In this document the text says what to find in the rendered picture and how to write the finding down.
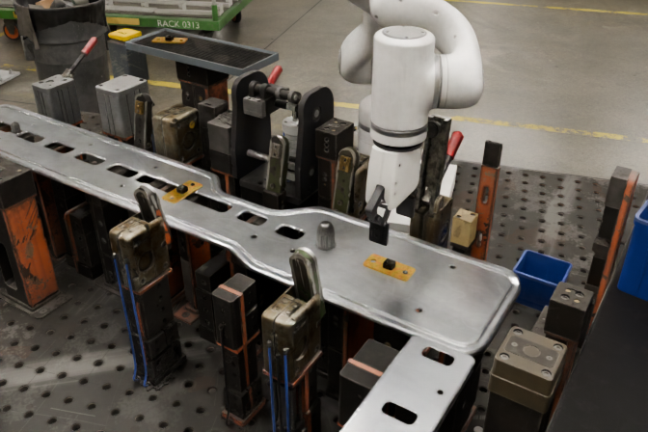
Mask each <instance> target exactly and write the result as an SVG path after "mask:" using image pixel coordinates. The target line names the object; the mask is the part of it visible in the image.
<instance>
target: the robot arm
mask: <svg viewBox="0 0 648 432"><path fill-rule="evenodd" d="M348 1H349V2H351V3H352V4H354V5H355V6H357V7H358V8H360V9H361V10H363V11H364V15H363V23H362V24H360V25H359V26H358V27H357V28H356V29H355V30H353V31H352V32H351V33H350V34H349V35H348V36H347V38H346V39H345V40H344V42H343V43H342V45H341V48H340V50H339V53H338V58H337V65H338V71H339V73H340V75H341V76H342V77H343V79H344V80H346V81H348V82H350V83H353V84H359V85H372V91H371V94H370V95H368V96H366V97H365V98H363V99H362V101H361V102H360V105H359V116H358V152H359V153H362V154H366V155H369V156H370V159H369V164H368V172H367V180H366V191H365V201H366V202H367V205H366V207H365V210H364V211H365V214H366V218H367V219H368V222H369V240H370V241H372V242H375V243H378V244H381V245H383V246H387V245H388V244H389V229H390V224H388V223H387V222H388V220H389V217H390V214H391V211H392V210H393V209H395V208H396V214H399V215H402V216H405V217H408V218H414V216H415V206H416V197H413V196H415V195H416V194H417V192H418V189H417V186H418V184H419V172H420V169H421V164H420V147H421V146H422V144H423V141H424V140H425V139H426V135H427V131H428V127H427V125H428V114H429V111H430V110H432V109H461V108H469V107H472V106H474V105H475V104H476V103H477V102H478V101H479V99H480V98H481V96H482V94H483V84H484V77H483V73H484V72H483V67H482V61H481V55H480V49H479V45H478V41H477V38H476V35H475V32H474V30H473V27H472V26H471V24H470V23H469V21H468V20H467V19H466V18H465V17H464V16H463V15H462V14H461V13H460V12H459V11H458V10H457V9H455V8H454V7H453V6H451V5H450V4H448V3H447V2H446V1H444V0H348ZM434 48H436V49H438V50H439V51H440V52H441V53H442V54H443V55H438V54H435V53H434ZM381 200H384V201H386V204H387V205H385V204H382V203H380V201H381ZM378 207H381V208H384V209H386V210H385V213H384V216H383V217H382V216H381V215H379V214H377V209H378Z"/></svg>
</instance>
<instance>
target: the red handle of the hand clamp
mask: <svg viewBox="0 0 648 432"><path fill-rule="evenodd" d="M463 138H464V135H463V134H462V132H460V131H454V132H453V133H452V135H451V137H450V139H449V141H448V145H447V151H446V157H445V167H444V173H443V178H444V176H445V174H446V170H447V168H448V166H449V164H450V162H451V160H453V158H454V156H455V154H456V152H457V150H458V149H459V147H460V145H461V142H462V140H463ZM432 189H433V188H429V187H427V189H426V192H425V194H424V196H422V197H421V201H422V203H423V204H426V205H430V202H431V195H432Z"/></svg>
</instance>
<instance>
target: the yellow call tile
mask: <svg viewBox="0 0 648 432"><path fill-rule="evenodd" d="M108 36H109V38H111V39H116V40H120V41H130V40H131V39H134V38H137V37H140V36H142V33H141V31H137V30H132V29H128V28H123V29H120V30H118V31H115V32H112V33H109V34H108Z"/></svg>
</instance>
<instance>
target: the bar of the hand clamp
mask: <svg viewBox="0 0 648 432"><path fill-rule="evenodd" d="M451 121H452V118H449V117H445V116H441V115H437V114H432V115H431V116H429V117H428V125H427V127H428V131H427V135H426V139H425V140H424V146H423V152H422V158H421V169H420V172H419V182H418V192H417V196H416V206H415V209H420V208H421V207H422V206H423V203H422V201H421V197H422V196H424V194H425V187H429V188H433V189H432V195H431V202H430V207H429V213H431V214H433V213H434V212H433V209H434V202H435V200H436V199H437V197H438V196H439V195H440V192H441V185H442V179H443V173H444V167H445V162H446V151H447V145H448V138H449V132H450V127H451Z"/></svg>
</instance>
